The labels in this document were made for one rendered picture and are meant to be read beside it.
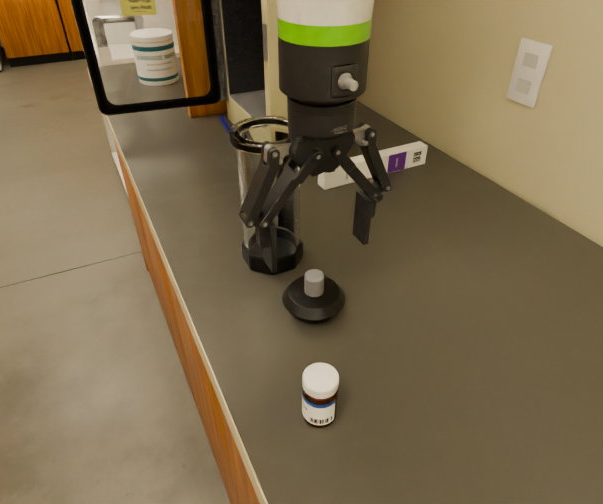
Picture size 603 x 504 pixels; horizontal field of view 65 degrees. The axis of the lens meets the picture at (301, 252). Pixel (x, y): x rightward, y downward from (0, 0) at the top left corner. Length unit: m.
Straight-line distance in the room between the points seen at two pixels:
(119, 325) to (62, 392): 0.35
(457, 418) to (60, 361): 1.70
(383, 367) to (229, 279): 0.28
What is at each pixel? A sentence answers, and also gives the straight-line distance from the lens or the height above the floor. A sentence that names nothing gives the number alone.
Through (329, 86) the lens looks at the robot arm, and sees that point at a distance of 0.48.
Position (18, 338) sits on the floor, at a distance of 2.26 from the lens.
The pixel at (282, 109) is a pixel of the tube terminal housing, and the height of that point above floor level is 1.07.
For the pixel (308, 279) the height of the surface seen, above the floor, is 1.01.
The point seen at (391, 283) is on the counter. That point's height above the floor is 0.94.
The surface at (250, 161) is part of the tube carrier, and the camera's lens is 0.67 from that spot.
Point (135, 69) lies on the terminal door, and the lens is 1.29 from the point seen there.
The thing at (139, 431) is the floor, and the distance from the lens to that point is 1.77.
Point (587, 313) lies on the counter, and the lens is 0.82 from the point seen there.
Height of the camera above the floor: 1.43
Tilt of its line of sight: 37 degrees down
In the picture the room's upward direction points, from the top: straight up
